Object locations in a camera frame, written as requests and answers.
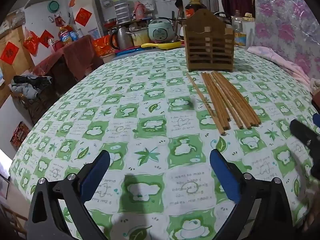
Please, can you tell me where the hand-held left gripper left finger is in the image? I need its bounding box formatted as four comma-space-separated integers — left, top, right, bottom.
25, 149, 112, 240

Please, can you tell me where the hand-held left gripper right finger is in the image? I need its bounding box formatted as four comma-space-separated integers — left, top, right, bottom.
209, 149, 294, 240

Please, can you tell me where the pile of wooden chopsticks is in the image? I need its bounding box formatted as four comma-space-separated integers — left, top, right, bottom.
201, 70, 262, 130

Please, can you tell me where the slender wooden chopstick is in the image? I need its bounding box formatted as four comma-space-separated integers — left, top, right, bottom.
187, 72, 226, 136

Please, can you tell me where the slatted wooden chopstick holder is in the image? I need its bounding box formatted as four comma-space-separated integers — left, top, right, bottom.
182, 8, 235, 73

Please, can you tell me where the beige cloth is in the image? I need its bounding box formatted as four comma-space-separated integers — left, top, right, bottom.
310, 79, 320, 95

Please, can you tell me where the pink blanket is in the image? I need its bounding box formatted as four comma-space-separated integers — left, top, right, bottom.
246, 46, 312, 85

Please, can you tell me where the green and white printed tablecloth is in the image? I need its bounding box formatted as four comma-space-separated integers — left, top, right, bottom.
9, 45, 320, 240

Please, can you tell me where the red cardboard box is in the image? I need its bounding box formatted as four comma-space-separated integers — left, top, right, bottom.
10, 121, 31, 148

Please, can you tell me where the pile of clothes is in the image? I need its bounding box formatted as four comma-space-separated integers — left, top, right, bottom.
11, 75, 53, 99

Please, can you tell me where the clear plastic bottle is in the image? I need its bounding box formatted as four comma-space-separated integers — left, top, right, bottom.
231, 10, 247, 47

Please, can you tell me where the brown wooden door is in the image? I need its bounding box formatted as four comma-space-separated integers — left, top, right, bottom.
0, 25, 35, 108

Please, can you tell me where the blue and pink plastic stand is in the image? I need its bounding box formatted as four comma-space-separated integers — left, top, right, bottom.
115, 46, 150, 56

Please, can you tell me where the red gift box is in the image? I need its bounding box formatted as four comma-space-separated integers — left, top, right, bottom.
92, 35, 115, 57

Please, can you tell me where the metal kettle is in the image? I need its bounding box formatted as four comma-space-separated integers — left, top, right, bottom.
110, 27, 134, 50

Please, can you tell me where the yellow frying pan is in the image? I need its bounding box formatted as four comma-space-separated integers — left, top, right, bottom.
141, 40, 182, 50

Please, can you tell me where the orange cooking oil bottle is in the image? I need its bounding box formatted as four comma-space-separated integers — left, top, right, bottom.
59, 25, 74, 42

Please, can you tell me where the red diamond paper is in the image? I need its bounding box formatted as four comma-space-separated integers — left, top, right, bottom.
40, 30, 54, 48
75, 8, 92, 27
0, 42, 19, 65

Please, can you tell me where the red hanging decoration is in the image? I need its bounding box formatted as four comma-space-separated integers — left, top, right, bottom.
24, 30, 40, 54

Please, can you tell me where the red basin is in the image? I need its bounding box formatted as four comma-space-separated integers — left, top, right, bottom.
104, 17, 118, 28

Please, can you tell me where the light green rice cooker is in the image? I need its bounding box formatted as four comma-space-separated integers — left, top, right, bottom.
148, 18, 175, 43

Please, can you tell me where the white refrigerator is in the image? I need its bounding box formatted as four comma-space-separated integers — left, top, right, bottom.
72, 0, 103, 40

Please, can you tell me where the stacked steamer container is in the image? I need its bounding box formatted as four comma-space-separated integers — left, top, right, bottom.
112, 0, 130, 24

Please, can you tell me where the dark sauce bottle yellow cap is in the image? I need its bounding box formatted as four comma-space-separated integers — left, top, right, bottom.
185, 0, 208, 20

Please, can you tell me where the pink thermos jug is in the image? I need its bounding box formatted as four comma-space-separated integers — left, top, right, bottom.
134, 1, 148, 20

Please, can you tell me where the floral foil wall covering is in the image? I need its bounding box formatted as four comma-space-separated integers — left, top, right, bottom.
252, 0, 320, 73

